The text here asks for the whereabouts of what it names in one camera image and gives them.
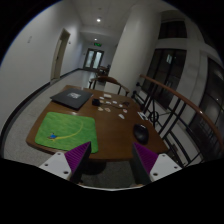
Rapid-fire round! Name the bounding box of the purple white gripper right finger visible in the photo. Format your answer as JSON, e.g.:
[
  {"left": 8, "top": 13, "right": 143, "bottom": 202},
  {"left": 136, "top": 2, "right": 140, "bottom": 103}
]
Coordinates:
[{"left": 132, "top": 143, "right": 181, "bottom": 185}]

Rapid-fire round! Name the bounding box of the black closed laptop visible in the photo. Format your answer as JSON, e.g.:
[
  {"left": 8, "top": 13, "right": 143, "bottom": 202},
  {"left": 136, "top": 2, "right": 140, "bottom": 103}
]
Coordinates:
[{"left": 50, "top": 88, "right": 92, "bottom": 110}]

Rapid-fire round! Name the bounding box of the small black box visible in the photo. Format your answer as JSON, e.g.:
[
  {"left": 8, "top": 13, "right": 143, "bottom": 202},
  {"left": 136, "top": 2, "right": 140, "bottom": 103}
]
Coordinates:
[{"left": 92, "top": 99, "right": 100, "bottom": 106}]

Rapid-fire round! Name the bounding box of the round brown wooden table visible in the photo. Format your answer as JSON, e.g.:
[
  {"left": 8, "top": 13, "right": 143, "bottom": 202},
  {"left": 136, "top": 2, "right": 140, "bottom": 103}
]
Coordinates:
[{"left": 26, "top": 94, "right": 167, "bottom": 162}]

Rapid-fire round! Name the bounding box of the wooden handrail with black railing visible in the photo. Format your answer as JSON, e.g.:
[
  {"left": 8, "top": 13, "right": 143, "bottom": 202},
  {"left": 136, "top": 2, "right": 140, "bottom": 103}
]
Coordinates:
[{"left": 132, "top": 75, "right": 224, "bottom": 167}]

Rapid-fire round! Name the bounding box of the green mouse pad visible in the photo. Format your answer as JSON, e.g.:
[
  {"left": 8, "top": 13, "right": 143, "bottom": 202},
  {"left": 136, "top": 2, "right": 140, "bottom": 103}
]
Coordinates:
[{"left": 35, "top": 112, "right": 98, "bottom": 153}]

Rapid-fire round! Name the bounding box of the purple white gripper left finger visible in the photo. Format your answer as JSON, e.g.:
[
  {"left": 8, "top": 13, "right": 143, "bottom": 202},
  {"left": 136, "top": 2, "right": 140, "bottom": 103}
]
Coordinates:
[{"left": 40, "top": 142, "right": 91, "bottom": 183}]

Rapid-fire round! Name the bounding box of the double glass door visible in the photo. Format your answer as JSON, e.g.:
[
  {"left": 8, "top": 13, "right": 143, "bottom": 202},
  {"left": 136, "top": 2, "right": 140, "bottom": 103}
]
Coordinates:
[{"left": 83, "top": 48, "right": 104, "bottom": 71}]

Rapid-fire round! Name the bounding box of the wooden chair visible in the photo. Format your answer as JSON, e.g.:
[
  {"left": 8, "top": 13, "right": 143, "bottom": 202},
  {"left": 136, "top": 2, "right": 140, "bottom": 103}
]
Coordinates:
[{"left": 89, "top": 76, "right": 130, "bottom": 96}]

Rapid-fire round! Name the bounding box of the black computer mouse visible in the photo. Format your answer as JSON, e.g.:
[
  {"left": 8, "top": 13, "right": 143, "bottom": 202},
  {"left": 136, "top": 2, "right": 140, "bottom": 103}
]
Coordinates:
[{"left": 133, "top": 124, "right": 149, "bottom": 145}]

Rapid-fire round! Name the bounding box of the side door in wall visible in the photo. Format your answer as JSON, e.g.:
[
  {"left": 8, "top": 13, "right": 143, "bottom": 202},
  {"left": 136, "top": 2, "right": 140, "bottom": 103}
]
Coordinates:
[{"left": 50, "top": 29, "right": 70, "bottom": 81}]

